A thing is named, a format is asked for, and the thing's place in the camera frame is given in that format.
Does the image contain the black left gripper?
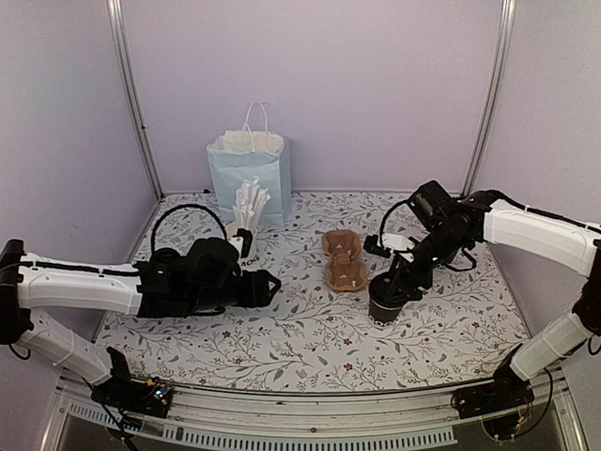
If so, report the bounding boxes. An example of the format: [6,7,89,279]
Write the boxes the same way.
[187,269,281,314]

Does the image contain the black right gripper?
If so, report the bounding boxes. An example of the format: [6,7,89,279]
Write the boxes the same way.
[384,225,468,303]

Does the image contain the brown cardboard cup carrier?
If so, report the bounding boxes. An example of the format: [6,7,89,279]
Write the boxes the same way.
[322,230,368,292]

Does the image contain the light blue paper bag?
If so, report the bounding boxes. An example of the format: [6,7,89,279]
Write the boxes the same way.
[207,101,292,226]

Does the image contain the black and white paper cup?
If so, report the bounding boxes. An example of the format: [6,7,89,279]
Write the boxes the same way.
[368,303,401,329]

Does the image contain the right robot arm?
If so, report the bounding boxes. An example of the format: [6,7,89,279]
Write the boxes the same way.
[378,180,600,410]

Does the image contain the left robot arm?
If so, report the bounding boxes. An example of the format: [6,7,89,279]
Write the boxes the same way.
[1,238,281,408]

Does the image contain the stack of black lids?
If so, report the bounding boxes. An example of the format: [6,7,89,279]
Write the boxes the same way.
[149,248,180,264]

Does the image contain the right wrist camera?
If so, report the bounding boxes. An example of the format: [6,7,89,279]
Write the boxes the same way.
[363,233,415,258]

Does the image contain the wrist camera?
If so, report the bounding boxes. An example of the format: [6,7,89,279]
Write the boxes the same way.
[363,233,415,258]
[228,227,254,259]

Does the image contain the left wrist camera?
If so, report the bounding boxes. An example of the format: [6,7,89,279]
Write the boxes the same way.
[228,227,254,259]

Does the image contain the aluminium frame post right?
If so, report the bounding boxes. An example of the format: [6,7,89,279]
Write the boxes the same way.
[461,0,516,196]

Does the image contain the aluminium frame post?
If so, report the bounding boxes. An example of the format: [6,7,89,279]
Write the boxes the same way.
[106,0,164,200]
[461,0,516,196]

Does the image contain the aluminium table front rail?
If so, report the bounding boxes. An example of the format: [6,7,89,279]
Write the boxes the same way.
[41,368,589,450]

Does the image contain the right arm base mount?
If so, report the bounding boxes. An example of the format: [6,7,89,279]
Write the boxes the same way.
[451,381,534,419]

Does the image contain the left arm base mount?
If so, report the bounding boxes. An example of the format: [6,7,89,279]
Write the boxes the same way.
[91,376,174,419]

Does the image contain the aluminium frame post left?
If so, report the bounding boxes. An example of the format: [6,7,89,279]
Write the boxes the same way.
[106,0,164,200]

